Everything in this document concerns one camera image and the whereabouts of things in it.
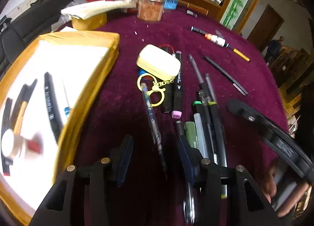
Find clear gel pen black grip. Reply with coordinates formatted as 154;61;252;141
188;54;206;90

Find yellow cardboard box tray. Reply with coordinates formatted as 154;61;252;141
1;31;120;225

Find pale yellow earbud case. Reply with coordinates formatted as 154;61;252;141
136;44;181;81

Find small blue clear cap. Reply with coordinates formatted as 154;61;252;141
215;30;224;39

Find white glue bottle orange cap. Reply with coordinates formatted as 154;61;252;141
204;33;227;47

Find stack of papers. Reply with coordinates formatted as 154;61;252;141
61;0;137;20

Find slim black pen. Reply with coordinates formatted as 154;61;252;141
203;56;248;96

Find black marker under case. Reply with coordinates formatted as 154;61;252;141
161;46;176;115

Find maroon velvet tablecloth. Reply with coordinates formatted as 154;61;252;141
52;7;290;226

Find white pen blue grip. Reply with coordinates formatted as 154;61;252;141
63;87;71;119

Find person right hand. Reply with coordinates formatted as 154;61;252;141
261;158;309;218

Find translucent white pen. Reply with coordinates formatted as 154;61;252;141
194;113;210;158

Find black marker yellow band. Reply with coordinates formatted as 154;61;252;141
207;101;228;199

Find black yellow pen on glue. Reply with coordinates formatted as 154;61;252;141
191;26;250;62

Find black leather sofa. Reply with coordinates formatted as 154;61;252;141
0;0;86;78

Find black marker purple cap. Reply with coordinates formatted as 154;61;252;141
44;72;63;143

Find yellow pencil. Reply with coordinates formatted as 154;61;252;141
13;101;28;134

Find patterned blue pencil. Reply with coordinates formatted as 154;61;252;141
140;83;165;168

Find black marker pink cap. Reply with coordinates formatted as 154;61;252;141
171;65;183;119

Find black marker green band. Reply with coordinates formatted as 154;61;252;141
192;101;216;162

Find amber plastic jar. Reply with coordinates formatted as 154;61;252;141
137;0;164;22

